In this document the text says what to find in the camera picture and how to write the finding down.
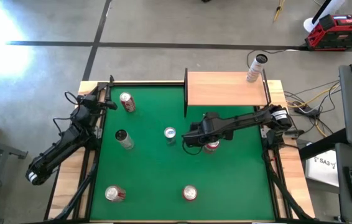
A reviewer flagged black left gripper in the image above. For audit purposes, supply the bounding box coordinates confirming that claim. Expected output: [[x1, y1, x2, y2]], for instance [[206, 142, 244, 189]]
[[75, 94, 118, 113]]

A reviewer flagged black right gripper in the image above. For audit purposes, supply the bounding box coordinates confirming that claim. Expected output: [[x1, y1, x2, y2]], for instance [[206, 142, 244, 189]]
[[182, 112, 234, 148]]

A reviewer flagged red Coca-Cola can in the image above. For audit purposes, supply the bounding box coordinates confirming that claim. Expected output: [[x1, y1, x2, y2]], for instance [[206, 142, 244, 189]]
[[119, 91, 137, 113], [104, 185, 127, 203]]

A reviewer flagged red Fanta strawberry can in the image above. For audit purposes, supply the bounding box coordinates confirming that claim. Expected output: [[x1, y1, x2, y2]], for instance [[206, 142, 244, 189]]
[[203, 139, 221, 155], [182, 185, 198, 202]]

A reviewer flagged blue silver energy drink can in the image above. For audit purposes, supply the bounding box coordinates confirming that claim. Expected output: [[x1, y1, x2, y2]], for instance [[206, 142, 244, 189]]
[[164, 126, 177, 146]]

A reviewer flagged white Celsius can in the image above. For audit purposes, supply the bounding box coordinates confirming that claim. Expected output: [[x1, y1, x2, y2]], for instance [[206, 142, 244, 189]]
[[114, 129, 135, 151], [246, 53, 269, 83]]

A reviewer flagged green table mat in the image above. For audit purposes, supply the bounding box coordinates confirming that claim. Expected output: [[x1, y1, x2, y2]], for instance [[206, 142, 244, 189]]
[[89, 84, 276, 222]]

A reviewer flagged black power strip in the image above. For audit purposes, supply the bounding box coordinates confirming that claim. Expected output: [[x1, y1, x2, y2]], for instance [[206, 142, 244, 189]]
[[293, 104, 320, 118]]

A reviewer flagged white paper sign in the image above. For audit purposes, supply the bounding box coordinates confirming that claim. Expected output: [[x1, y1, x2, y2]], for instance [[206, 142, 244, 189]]
[[305, 149, 340, 187]]

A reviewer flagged white black tower fan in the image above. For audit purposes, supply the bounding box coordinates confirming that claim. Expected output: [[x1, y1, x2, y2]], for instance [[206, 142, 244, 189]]
[[303, 0, 346, 34]]

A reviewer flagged red black tool case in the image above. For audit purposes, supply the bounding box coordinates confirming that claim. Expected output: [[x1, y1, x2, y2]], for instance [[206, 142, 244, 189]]
[[304, 12, 352, 52]]

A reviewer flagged wooden shelf with black frame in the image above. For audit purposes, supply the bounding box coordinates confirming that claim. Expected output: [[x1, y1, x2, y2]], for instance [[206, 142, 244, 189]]
[[183, 67, 272, 118]]

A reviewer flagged black floor cable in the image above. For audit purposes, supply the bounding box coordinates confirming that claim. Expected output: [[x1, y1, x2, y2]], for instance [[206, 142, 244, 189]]
[[246, 49, 307, 73]]

